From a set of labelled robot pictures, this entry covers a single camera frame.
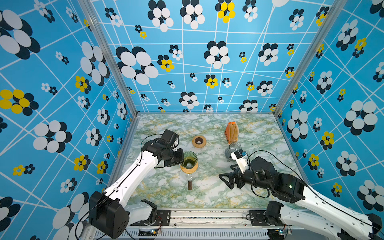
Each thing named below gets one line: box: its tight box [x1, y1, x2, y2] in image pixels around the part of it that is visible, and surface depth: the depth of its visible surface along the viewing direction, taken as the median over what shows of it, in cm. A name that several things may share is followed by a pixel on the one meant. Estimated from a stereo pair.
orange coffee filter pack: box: [224, 121, 239, 145], surface depth 101 cm
